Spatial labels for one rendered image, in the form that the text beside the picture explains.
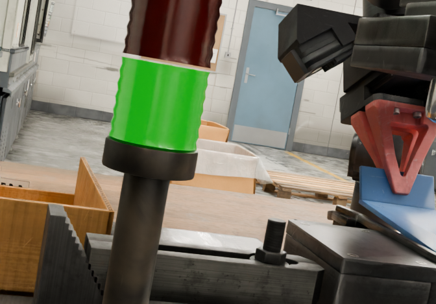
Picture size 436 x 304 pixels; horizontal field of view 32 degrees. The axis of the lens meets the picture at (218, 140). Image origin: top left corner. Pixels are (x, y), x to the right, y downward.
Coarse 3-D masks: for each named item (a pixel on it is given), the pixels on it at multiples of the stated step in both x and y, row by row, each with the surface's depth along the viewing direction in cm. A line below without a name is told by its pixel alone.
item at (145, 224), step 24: (120, 144) 30; (120, 168) 30; (144, 168) 30; (168, 168) 30; (192, 168) 31; (144, 192) 31; (120, 216) 32; (144, 216) 31; (120, 240) 32; (144, 240) 32; (120, 264) 32; (144, 264) 32; (120, 288) 32; (144, 288) 32
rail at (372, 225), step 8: (360, 216) 61; (368, 224) 59; (376, 224) 58; (384, 232) 57; (392, 232) 56; (400, 240) 54; (408, 240) 53; (416, 248) 52; (424, 248) 51; (424, 256) 51; (432, 256) 50
